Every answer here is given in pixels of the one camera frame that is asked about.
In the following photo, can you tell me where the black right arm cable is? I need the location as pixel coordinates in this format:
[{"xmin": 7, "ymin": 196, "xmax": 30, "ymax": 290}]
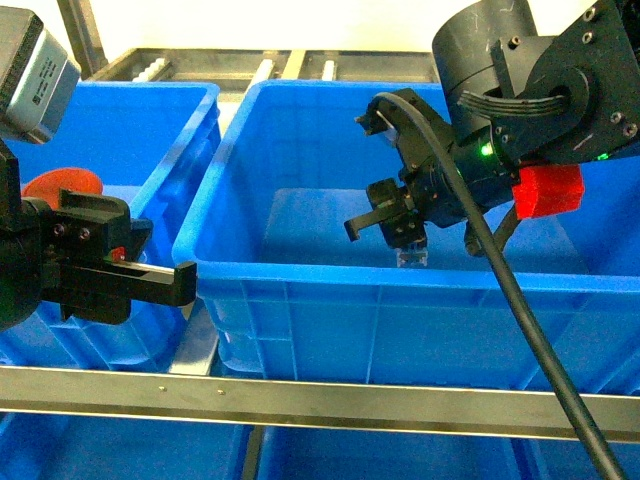
[{"xmin": 372, "ymin": 91, "xmax": 629, "ymax": 480}]

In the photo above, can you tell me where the yellow mushroom push button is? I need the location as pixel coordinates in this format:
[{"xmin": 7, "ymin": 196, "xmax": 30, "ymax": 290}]
[{"xmin": 395, "ymin": 240, "xmax": 428, "ymax": 269}]

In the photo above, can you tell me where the red mushroom push button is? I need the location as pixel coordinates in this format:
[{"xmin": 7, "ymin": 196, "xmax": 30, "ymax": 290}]
[{"xmin": 21, "ymin": 167, "xmax": 103, "ymax": 209}]

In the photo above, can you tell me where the lower left blue bin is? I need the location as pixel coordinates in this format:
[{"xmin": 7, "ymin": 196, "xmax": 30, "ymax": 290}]
[{"xmin": 1, "ymin": 413, "xmax": 250, "ymax": 479}]

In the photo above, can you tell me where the metal rack frame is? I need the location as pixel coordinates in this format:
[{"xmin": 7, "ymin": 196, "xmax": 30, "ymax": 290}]
[{"xmin": 0, "ymin": 0, "xmax": 640, "ymax": 480}]

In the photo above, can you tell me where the lower middle blue bin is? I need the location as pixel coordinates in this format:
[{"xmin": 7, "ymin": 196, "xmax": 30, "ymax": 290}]
[{"xmin": 257, "ymin": 427, "xmax": 538, "ymax": 479}]

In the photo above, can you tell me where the large blue storage bin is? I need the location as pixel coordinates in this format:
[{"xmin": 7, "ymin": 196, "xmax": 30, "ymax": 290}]
[{"xmin": 173, "ymin": 80, "xmax": 639, "ymax": 395}]

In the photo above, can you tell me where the lower right blue bin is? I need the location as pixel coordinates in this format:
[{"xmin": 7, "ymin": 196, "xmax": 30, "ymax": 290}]
[{"xmin": 512, "ymin": 439, "xmax": 639, "ymax": 479}]

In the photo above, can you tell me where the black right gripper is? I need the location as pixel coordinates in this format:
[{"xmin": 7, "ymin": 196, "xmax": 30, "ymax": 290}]
[{"xmin": 344, "ymin": 124, "xmax": 513, "ymax": 249}]

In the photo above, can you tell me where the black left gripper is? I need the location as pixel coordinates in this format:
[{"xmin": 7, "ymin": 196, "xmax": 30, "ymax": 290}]
[{"xmin": 1, "ymin": 143, "xmax": 197, "ymax": 330}]

